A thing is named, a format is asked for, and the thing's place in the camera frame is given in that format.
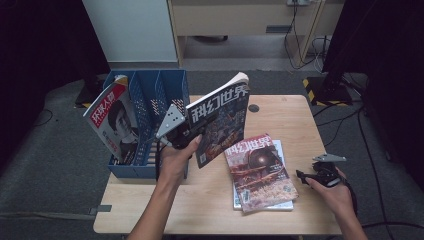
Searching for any thin black floor cable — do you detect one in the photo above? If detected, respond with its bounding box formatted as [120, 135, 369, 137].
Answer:
[33, 108, 54, 128]

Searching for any red brown illustrated magazine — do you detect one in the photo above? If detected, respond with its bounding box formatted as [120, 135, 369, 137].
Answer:
[223, 133, 300, 214]

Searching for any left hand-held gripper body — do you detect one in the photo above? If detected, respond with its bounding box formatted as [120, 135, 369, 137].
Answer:
[154, 103, 208, 150]

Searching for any grey tape strip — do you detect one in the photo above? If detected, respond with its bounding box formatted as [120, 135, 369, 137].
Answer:
[88, 204, 113, 216]

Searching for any white cable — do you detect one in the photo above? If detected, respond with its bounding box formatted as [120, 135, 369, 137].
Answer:
[311, 36, 330, 73]

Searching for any white snow scene magazine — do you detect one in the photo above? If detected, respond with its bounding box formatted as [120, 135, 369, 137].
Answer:
[232, 139, 295, 212]

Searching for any black stand with striped base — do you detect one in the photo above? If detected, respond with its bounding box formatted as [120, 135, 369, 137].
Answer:
[302, 49, 354, 108]
[73, 74, 109, 109]

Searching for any blue plastic file rack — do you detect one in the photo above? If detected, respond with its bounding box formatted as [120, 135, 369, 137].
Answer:
[102, 68, 194, 180]

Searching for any person's left hand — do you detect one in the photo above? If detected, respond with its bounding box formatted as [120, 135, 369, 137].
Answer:
[158, 134, 203, 183]

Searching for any person's right hand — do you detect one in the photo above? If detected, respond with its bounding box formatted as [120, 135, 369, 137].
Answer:
[305, 168, 356, 218]

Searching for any dark blue illustrated magazine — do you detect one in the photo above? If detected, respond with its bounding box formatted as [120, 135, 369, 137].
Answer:
[185, 71, 251, 169]

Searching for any hanging black cable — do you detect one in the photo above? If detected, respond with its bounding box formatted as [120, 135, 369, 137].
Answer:
[283, 2, 329, 71]

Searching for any short black floor cable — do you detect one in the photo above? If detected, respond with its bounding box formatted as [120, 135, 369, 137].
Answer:
[313, 103, 363, 128]

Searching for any beige wooden desk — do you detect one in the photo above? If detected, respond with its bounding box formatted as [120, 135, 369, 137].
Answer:
[166, 0, 344, 68]

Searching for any grey portrait magazine red banner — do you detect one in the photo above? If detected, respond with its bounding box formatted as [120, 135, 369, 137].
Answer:
[83, 74, 141, 166]

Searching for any black curtain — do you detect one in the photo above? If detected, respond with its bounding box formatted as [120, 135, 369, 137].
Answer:
[321, 0, 424, 191]
[0, 0, 111, 168]

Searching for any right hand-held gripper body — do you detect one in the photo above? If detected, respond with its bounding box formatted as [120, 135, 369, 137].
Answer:
[312, 153, 348, 187]

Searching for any right hand-held gripper cable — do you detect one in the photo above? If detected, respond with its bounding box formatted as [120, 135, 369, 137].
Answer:
[339, 176, 360, 215]

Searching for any long black floor cable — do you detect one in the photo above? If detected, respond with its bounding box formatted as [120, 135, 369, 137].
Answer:
[357, 106, 424, 231]

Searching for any white partition panel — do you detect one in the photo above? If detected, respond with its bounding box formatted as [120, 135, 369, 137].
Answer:
[81, 0, 179, 64]

